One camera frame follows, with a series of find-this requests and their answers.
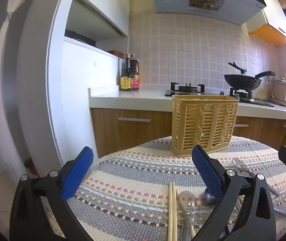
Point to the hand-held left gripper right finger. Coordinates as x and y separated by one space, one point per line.
208 173

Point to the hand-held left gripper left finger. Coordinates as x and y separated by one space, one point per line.
77 173

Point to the small metal spoon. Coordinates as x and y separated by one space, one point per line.
208 197

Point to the long metal spoon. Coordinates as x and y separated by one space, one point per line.
239 164

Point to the yellow plastic utensil basket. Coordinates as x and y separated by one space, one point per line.
203 123

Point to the wooden chopstick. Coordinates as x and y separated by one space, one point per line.
174 213
170 213

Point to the striped woven tablecloth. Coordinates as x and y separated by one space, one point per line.
132 170

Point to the wooden base cabinet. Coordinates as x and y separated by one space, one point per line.
132 135

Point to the beige rice cooker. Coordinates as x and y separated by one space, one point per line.
279 87

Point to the black gas stove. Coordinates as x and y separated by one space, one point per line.
185 89

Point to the black wok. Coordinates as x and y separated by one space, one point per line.
240 81

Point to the white kitchen countertop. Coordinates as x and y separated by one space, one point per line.
132 96

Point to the black spatula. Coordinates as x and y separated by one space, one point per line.
238 67

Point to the tall soy sauce bottle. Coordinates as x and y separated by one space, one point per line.
125 80

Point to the wide dark sauce bottle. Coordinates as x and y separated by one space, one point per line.
135 77

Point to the brown box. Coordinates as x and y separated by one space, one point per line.
115 53

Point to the white curtain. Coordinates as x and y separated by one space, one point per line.
7 67

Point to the white range hood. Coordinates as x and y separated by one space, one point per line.
178 2

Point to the orange wall cabinet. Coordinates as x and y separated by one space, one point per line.
270 32

